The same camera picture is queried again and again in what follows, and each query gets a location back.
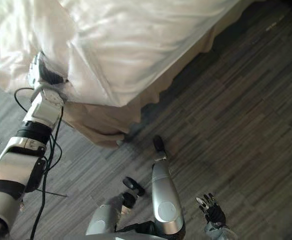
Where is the beige bed skirt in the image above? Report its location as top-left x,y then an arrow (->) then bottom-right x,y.
60,4 -> 258,149

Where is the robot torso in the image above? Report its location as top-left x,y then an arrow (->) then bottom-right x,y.
85,220 -> 171,240

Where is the white duvet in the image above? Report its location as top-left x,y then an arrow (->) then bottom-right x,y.
0,0 -> 260,109

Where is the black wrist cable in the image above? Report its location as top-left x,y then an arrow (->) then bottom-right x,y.
13,87 -> 68,240

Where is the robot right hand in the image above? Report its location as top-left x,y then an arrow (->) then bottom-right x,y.
195,192 -> 228,228

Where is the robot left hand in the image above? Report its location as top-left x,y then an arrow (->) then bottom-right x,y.
27,50 -> 69,89

